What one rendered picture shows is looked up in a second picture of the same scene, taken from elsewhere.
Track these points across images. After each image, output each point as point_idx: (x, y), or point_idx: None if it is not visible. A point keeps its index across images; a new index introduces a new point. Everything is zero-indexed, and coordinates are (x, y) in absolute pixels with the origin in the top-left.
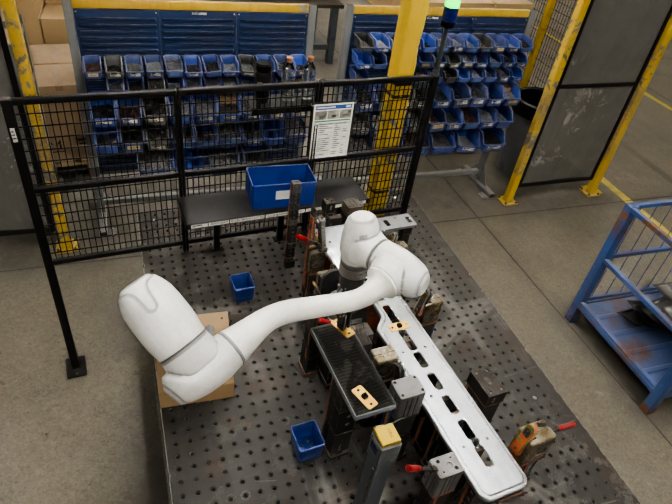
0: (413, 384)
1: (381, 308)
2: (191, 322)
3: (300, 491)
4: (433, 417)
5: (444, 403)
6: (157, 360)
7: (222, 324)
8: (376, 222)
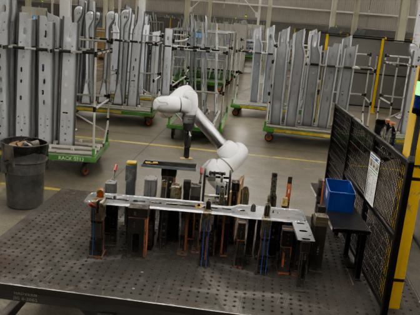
0: (150, 178)
1: (215, 206)
2: (173, 94)
3: None
4: (137, 195)
5: (141, 200)
6: None
7: None
8: (185, 92)
